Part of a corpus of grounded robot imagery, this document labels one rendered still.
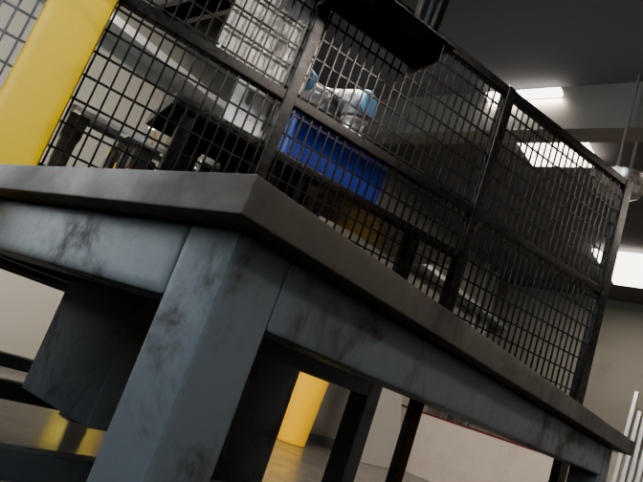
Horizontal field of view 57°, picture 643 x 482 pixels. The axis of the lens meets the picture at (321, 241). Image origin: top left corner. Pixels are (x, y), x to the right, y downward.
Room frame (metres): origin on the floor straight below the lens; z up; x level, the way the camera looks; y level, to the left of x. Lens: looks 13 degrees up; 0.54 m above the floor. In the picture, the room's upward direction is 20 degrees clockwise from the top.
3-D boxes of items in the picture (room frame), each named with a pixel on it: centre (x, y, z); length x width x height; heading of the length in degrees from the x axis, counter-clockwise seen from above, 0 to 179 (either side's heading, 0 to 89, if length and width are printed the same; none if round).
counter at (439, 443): (7.23, -2.58, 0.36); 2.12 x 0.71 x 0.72; 47
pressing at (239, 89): (1.55, 0.32, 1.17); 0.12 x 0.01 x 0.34; 118
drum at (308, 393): (6.03, -0.33, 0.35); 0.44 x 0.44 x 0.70
